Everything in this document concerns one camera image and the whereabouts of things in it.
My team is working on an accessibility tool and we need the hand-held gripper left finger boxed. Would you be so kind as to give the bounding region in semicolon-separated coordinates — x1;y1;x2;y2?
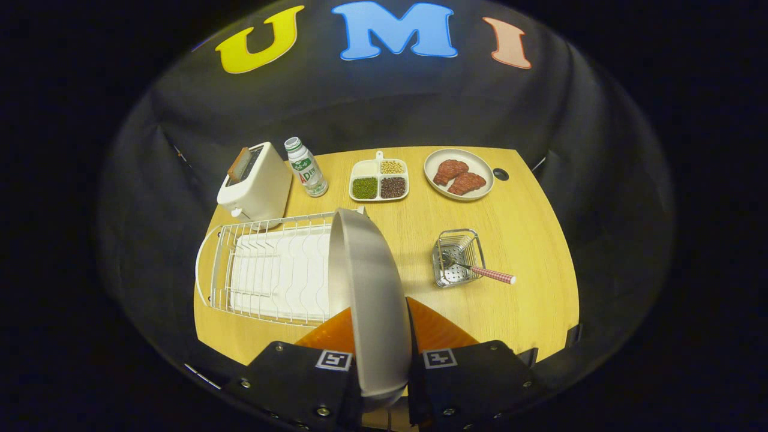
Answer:
222;306;364;432

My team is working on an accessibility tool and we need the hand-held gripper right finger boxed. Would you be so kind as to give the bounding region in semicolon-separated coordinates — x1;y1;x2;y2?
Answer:
405;296;547;432

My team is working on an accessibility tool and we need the metal wire basket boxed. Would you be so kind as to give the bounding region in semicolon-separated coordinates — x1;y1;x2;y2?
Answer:
432;229;487;289

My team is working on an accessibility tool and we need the beige round plate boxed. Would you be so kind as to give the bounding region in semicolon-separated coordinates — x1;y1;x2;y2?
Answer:
327;207;413;412

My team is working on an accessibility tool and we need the spoon with checkered handle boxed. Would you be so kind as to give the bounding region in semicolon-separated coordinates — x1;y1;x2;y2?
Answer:
441;252;517;286

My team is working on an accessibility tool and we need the white wire dish rack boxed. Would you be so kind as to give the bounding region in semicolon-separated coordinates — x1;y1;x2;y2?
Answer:
195;207;367;328

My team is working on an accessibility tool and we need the white plate with meat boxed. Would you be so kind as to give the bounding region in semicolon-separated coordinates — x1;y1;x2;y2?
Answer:
424;148;495;201

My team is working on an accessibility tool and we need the white drip tray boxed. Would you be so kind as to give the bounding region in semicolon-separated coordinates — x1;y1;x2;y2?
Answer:
230;231;334;325

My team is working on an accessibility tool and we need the red meat piece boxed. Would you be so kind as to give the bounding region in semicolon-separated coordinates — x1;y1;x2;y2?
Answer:
447;172;487;196
433;159;470;186

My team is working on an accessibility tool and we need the white toaster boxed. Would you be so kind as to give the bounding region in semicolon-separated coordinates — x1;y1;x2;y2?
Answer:
217;142;293;224

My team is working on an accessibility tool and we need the white green drink bottle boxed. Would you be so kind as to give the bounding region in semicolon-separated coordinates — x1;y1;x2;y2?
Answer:
284;137;329;198

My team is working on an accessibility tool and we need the white divided bean tray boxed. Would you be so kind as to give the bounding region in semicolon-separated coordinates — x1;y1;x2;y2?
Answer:
349;151;410;203

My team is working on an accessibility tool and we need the toast slice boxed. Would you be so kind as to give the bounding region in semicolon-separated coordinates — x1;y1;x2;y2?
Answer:
227;147;253;182

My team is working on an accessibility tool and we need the black backdrop cloth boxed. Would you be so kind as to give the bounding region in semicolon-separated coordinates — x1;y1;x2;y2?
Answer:
99;0;676;415

